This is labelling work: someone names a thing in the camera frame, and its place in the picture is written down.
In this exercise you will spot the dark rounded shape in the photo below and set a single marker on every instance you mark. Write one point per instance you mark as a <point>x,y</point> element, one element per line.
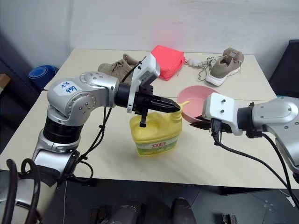
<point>128,213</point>
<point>183,211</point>

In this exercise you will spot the black cabinet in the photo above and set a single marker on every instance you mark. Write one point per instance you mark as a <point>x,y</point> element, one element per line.
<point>286,70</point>

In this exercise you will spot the small white pompom charm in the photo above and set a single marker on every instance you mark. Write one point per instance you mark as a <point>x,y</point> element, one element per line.
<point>193,61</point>

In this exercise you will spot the grey white-soled sneaker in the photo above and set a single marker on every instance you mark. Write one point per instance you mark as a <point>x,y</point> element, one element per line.
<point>222,67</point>

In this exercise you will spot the yellow pump bottle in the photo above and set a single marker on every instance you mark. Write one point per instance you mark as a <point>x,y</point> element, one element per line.
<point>156,133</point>

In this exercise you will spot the blue rolled mat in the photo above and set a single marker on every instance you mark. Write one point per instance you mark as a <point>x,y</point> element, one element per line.
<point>42,74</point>

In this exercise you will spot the beige suede shoe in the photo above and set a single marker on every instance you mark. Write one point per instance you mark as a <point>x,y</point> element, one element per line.
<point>116,67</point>

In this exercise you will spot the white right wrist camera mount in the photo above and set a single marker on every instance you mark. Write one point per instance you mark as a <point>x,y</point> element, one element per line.
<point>222,109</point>

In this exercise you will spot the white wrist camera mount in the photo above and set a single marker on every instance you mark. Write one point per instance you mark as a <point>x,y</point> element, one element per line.
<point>147,67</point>
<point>222,109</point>

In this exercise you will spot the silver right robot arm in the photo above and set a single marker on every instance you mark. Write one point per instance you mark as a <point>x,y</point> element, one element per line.
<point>278,114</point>

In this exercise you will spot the red fabric pouch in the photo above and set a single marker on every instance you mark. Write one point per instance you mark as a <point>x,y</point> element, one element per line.
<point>169,60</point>

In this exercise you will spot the dark blue sofa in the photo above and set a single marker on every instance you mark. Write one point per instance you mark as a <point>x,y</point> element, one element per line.
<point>14,70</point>

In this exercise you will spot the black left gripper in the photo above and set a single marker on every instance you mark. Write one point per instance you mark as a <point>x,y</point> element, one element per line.
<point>143,100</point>

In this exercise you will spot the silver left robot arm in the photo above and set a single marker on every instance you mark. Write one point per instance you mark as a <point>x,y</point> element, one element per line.
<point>93,93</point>

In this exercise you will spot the pink bowl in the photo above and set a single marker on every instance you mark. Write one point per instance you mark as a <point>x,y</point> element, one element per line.
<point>194,96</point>

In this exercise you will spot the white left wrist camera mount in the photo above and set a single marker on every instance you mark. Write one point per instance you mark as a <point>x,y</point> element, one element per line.
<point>147,67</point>

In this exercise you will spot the silver robot torso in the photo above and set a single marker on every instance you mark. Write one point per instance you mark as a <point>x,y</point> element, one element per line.
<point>22,200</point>

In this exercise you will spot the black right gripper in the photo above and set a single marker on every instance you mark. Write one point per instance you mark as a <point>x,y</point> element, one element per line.
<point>207,123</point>

